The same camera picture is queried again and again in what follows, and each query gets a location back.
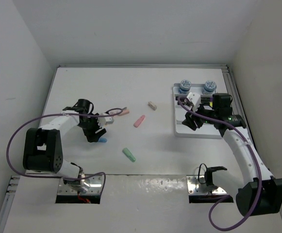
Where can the white compartment tray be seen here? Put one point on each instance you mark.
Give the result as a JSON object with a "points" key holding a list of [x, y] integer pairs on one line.
{"points": [[206, 131]]}

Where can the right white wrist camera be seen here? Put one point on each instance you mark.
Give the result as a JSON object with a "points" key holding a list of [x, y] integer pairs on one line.
{"points": [[194, 100]]}

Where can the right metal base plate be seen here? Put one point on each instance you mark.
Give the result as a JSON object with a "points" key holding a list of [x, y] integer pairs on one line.
{"points": [[196, 188]]}

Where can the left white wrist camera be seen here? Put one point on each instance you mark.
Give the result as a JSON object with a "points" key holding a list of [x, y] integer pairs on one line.
{"points": [[105, 120]]}

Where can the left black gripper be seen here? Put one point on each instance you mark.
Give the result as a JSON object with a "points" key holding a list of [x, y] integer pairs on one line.
{"points": [[91, 135]]}

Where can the metal base plate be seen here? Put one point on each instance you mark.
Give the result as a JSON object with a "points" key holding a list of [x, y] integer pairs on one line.
{"points": [[196, 188], [90, 186]]}

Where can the blue jar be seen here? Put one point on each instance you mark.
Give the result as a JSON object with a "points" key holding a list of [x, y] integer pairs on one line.
{"points": [[209, 87], [184, 86]]}

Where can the green pastel highlighter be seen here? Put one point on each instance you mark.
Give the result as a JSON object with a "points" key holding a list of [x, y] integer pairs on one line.
{"points": [[129, 155]]}

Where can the yellow cap black highlighter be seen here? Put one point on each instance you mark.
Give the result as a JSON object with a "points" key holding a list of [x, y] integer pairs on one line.
{"points": [[210, 104]]}

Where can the blue pastel highlighter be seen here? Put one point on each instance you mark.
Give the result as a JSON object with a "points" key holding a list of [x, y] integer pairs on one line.
{"points": [[102, 140]]}

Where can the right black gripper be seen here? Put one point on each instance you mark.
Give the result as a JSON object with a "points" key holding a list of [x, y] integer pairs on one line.
{"points": [[190, 121]]}

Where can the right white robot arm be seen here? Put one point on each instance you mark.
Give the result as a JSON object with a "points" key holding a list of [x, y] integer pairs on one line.
{"points": [[258, 192]]}

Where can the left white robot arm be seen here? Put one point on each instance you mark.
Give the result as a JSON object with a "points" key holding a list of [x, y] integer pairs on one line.
{"points": [[43, 150]]}

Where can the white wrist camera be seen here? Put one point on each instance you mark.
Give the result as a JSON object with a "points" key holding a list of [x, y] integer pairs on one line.
{"points": [[194, 100], [105, 120]]}

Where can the beige eraser block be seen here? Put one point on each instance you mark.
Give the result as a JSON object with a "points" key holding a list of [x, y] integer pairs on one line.
{"points": [[152, 105]]}

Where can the pink pastel highlighter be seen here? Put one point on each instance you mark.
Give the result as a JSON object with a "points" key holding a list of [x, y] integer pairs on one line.
{"points": [[139, 121]]}

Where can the orange pastel highlighter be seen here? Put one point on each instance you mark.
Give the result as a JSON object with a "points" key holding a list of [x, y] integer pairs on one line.
{"points": [[122, 112]]}

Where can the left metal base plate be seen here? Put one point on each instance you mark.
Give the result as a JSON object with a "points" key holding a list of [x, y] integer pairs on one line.
{"points": [[90, 186]]}

